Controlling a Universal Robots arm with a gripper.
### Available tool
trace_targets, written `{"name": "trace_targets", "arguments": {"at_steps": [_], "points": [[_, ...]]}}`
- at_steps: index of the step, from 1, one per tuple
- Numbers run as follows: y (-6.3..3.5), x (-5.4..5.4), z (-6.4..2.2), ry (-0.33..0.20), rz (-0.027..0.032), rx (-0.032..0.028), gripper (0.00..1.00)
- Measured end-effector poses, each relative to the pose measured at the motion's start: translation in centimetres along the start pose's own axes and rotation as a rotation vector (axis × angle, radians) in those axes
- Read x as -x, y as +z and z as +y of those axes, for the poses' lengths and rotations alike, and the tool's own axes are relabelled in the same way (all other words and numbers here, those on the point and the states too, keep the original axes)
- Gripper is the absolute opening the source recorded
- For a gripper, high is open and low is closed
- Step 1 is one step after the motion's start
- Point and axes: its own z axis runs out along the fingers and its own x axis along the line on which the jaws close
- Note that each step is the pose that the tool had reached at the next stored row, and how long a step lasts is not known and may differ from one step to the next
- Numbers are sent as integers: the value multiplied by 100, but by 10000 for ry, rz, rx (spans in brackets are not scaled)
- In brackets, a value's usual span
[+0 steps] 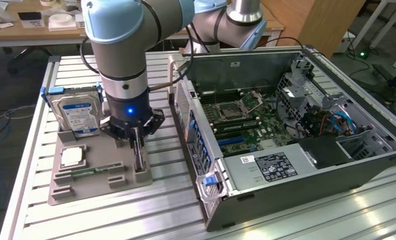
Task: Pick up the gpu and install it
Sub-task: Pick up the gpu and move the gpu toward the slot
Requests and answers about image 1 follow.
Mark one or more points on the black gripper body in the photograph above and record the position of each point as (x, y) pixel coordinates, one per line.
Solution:
(124, 112)

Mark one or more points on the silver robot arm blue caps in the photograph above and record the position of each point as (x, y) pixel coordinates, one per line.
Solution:
(117, 25)

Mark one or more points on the hard disk blue label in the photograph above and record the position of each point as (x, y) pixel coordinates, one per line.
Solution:
(77, 115)

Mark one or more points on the silver CPU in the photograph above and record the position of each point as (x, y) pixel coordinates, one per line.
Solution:
(72, 156)

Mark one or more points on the green RAM stick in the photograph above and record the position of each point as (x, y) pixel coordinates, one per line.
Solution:
(91, 171)
(237, 126)

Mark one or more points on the black RAM slot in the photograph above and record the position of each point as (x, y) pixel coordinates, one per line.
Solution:
(217, 91)
(217, 123)
(220, 98)
(219, 95)
(237, 132)

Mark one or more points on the CPU socket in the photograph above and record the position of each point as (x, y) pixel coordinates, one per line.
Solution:
(231, 111)

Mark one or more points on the blue plastic disk carrier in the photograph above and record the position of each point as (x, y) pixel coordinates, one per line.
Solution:
(55, 90)

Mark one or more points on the black expansion slot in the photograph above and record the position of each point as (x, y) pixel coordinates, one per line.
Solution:
(229, 138)

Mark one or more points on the grey parts rack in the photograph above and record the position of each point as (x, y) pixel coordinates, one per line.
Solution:
(93, 185)

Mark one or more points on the long blue expansion slot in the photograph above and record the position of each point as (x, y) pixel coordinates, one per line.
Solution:
(231, 142)

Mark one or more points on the green motherboard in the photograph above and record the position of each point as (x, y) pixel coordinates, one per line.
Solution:
(251, 135)

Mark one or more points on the blue case latch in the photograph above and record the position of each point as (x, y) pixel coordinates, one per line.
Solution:
(209, 181)

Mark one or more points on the short blue expansion slot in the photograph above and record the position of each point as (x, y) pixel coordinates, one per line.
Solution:
(252, 149)

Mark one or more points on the silver socket cover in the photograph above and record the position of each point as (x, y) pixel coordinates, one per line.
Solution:
(255, 93)

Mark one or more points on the silver chipset heatsink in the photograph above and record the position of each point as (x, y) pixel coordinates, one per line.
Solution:
(270, 143)

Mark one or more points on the grey power supply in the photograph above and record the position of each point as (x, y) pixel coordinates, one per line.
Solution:
(251, 175)

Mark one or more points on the white labelled box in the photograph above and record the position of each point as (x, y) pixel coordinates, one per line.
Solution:
(80, 23)

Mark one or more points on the black office chair base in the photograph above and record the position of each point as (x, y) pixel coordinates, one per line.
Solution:
(17, 61)

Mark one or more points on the white box with round dish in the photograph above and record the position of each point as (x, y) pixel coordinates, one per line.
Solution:
(61, 25)

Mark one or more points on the silver disk bay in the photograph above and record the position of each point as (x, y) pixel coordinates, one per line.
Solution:
(295, 95)

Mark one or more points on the wooden desk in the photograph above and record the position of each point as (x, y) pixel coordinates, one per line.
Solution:
(17, 35)

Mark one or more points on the black and white box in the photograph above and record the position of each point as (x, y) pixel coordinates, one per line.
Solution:
(31, 23)

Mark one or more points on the white tape roll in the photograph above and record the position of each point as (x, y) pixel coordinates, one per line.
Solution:
(45, 3)

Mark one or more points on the white paper slip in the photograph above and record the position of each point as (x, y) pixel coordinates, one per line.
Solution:
(0, 25)

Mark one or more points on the black open PC case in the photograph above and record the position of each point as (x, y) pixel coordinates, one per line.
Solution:
(284, 207)

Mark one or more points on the wooden cabinet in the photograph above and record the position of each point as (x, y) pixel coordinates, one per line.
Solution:
(318, 25)

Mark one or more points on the device with green light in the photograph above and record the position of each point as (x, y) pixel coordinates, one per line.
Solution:
(362, 54)

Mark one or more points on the black power strip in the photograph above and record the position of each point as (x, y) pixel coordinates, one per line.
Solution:
(382, 69)

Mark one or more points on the white table frame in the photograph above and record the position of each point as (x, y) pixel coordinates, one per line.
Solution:
(387, 25)

